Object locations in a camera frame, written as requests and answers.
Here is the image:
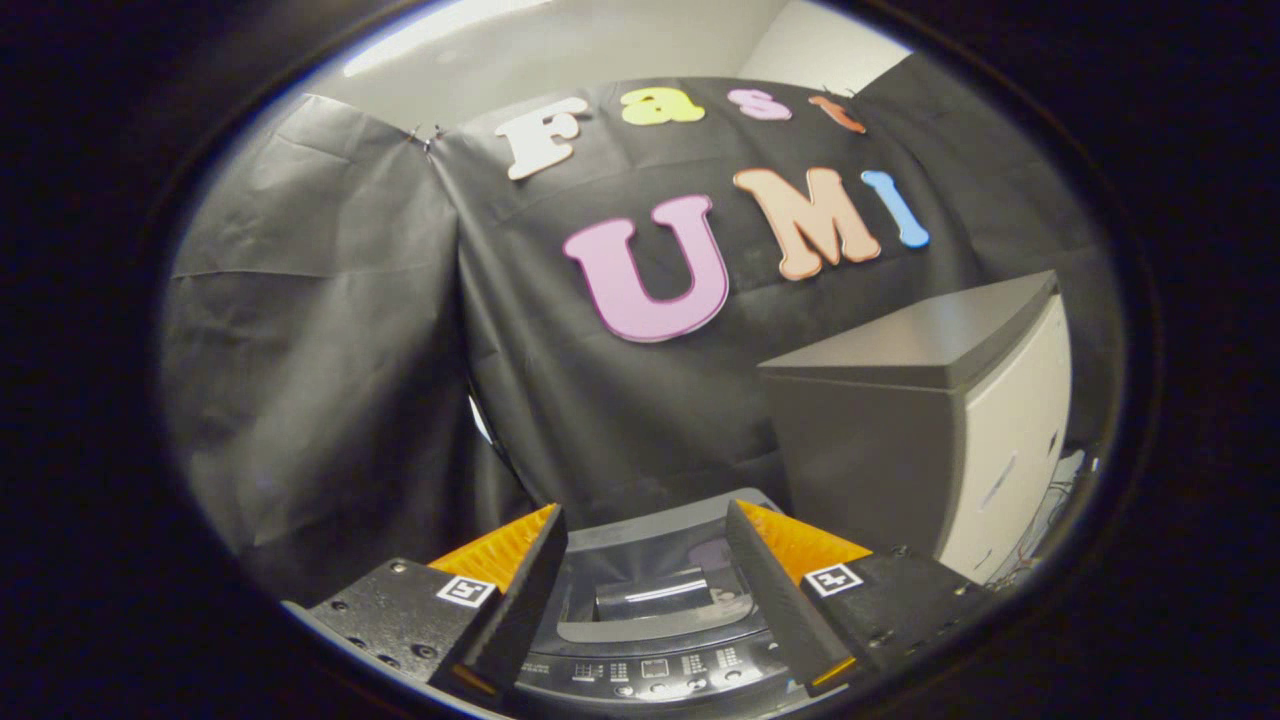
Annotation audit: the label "gray and white cabinet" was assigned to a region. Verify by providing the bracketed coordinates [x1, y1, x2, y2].
[757, 270, 1073, 586]

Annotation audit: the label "black backdrop cloth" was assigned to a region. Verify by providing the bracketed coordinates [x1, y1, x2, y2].
[160, 55, 1126, 606]

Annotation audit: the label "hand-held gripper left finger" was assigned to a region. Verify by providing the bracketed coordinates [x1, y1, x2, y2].
[303, 504, 569, 698]

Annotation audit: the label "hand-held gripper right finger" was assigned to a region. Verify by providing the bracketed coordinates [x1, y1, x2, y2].
[725, 499, 997, 700]

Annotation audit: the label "tangled thin cables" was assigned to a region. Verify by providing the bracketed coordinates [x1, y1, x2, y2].
[985, 450, 1086, 591]

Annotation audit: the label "gray washing machine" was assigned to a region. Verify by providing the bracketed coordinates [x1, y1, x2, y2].
[515, 488, 801, 717]

